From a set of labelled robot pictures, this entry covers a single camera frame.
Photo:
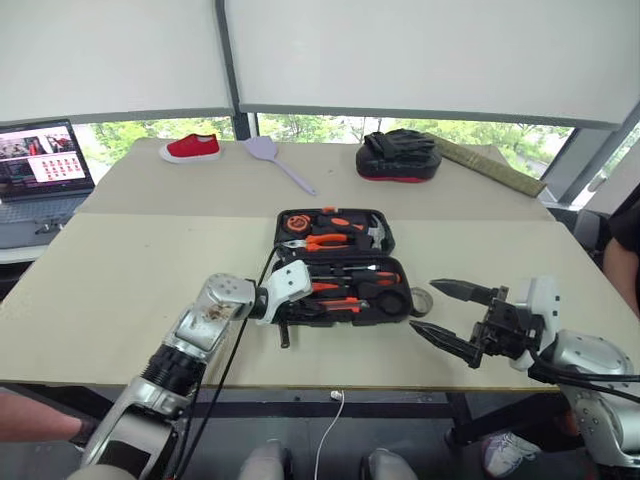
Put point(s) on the lilac plastic spatula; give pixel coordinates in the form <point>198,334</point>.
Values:
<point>260,147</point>

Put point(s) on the black electrical tape roll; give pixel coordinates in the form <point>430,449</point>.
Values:
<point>431,300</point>

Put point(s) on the bystander in black shirt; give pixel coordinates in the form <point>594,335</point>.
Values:
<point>625,235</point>

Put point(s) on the open laptop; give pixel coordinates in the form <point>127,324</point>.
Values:
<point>45,160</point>

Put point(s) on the bystander bare leg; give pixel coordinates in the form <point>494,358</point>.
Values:
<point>35,417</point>

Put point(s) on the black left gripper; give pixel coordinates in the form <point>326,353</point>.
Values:
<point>297,312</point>

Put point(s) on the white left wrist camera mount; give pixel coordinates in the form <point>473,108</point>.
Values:
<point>290,282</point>

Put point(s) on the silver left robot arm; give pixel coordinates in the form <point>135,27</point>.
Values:
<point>200,325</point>

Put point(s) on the dark window frame post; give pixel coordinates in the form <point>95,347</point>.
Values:
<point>235,100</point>

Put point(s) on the white sneaker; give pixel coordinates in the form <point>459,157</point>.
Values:
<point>507,452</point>

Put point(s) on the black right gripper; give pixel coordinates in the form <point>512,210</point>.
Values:
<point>505,330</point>

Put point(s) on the red canvas shoe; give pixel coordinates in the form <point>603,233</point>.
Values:
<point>192,147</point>

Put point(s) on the orange utility knife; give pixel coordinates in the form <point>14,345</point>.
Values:
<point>340,305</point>

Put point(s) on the black orange claw hammer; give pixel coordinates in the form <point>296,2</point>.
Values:
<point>377,236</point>

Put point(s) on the black red boxing pad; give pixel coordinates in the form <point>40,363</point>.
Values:
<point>395,162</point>

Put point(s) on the black tool case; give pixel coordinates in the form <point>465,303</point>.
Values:
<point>400,296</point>

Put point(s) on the white roller blind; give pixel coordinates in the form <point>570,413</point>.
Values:
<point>110,55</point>
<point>425,55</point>

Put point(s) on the grey rounded shape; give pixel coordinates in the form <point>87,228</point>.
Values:
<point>265,462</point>
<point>387,465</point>

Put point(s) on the thin black screwdriver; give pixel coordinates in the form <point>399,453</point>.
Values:
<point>340,269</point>

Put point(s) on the orange black tape measure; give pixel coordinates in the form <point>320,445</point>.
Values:
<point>296,222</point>

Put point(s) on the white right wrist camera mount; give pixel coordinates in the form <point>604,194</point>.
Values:
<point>542,300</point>

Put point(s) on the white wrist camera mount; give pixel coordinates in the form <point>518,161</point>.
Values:
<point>542,300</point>
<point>290,282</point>

